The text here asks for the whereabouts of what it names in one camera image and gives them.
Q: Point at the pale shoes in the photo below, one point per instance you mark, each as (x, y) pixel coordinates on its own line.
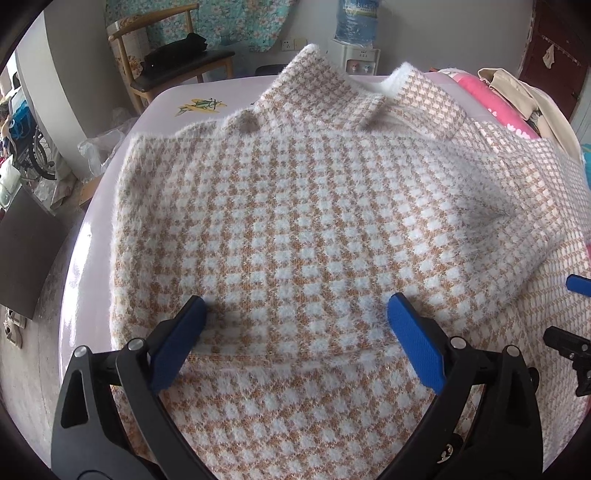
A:
(13, 330)

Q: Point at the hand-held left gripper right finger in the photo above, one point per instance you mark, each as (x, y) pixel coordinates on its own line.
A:
(415, 344)

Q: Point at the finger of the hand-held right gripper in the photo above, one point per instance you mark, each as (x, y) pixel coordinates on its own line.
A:
(570, 344)
(581, 284)

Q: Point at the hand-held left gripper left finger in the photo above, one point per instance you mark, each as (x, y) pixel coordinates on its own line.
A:
(178, 344)

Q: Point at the white water dispenser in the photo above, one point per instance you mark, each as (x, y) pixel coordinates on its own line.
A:
(360, 57)

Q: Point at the dark red door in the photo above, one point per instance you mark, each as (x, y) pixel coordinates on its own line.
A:
(568, 78)

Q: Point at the door hook rail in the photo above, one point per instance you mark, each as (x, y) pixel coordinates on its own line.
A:
(568, 56)

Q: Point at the beige garment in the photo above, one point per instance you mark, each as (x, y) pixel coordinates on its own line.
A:
(517, 92)

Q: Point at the teal floral wall cloth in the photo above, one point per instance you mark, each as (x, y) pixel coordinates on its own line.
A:
(231, 18)

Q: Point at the wooden chair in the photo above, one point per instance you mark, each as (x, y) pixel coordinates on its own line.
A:
(217, 57)

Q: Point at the dark board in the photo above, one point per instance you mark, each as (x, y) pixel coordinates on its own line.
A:
(27, 254)

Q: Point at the pink floral blanket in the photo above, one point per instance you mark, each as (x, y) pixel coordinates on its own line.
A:
(480, 99)

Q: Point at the blue water bottle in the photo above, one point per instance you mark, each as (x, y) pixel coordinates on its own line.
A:
(355, 21)

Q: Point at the clear plastic bag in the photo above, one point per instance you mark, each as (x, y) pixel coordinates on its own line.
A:
(101, 147)

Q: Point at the wheelchair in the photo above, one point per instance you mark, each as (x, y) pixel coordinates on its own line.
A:
(39, 152)

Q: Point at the beige white houndstooth sweater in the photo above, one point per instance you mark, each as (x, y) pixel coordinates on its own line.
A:
(300, 207)

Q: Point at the black clothes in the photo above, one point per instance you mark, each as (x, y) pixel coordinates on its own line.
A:
(175, 53)

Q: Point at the white wall socket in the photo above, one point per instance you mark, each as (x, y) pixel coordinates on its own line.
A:
(287, 46)

